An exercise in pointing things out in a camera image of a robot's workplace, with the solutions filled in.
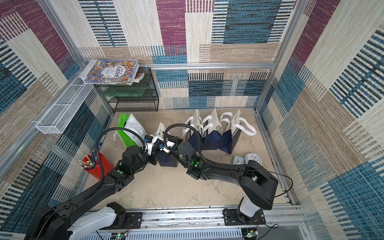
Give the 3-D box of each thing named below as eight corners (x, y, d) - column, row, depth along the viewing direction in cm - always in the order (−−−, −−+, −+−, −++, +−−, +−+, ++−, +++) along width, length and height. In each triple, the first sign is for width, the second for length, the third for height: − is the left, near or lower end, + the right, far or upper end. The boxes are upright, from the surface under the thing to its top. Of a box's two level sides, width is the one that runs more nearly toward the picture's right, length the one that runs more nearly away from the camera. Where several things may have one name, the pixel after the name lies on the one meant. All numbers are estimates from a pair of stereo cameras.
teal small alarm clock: (232, 164, 93) (233, 162, 91) (231, 157, 96) (232, 155, 94) (244, 164, 93) (245, 162, 91) (242, 157, 96) (243, 155, 94)
